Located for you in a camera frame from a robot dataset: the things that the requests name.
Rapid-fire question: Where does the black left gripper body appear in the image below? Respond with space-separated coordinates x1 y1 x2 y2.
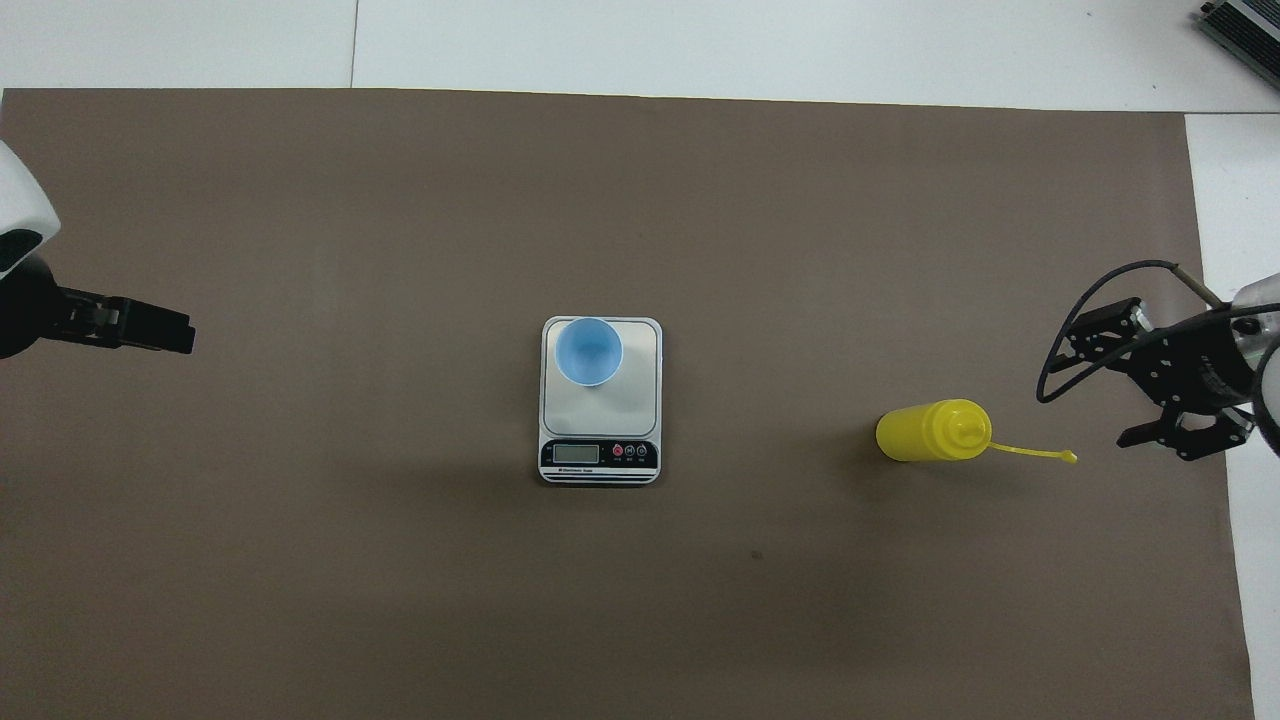
0 258 126 359

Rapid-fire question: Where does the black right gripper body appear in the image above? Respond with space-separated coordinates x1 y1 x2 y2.
1125 310 1256 411

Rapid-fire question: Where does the yellow squeeze bottle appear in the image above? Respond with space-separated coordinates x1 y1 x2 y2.
876 398 1079 465

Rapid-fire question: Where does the light blue plastic cup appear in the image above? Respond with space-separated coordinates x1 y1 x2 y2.
555 317 624 387

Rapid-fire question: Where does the silver digital kitchen scale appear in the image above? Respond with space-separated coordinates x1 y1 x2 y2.
539 316 663 487

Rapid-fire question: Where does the grey ribbed metal device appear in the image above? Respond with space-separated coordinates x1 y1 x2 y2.
1197 0 1280 63

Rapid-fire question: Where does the brown table mat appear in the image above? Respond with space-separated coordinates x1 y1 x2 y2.
0 88 1256 720

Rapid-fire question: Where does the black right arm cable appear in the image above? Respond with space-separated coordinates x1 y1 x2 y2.
1036 260 1233 404

